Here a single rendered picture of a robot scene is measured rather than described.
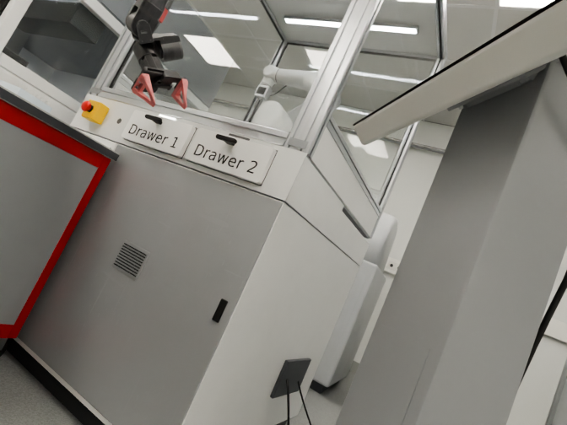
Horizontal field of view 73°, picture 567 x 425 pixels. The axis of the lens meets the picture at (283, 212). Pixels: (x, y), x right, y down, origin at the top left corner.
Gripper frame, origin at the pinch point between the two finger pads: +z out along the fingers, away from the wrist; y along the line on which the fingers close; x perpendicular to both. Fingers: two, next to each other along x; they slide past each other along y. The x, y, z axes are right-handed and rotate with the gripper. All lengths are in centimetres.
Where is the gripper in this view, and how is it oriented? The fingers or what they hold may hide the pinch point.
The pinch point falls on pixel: (169, 104)
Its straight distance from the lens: 110.9
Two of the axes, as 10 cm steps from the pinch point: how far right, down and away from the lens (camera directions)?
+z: 4.4, 8.7, -2.1
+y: -6.4, 1.4, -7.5
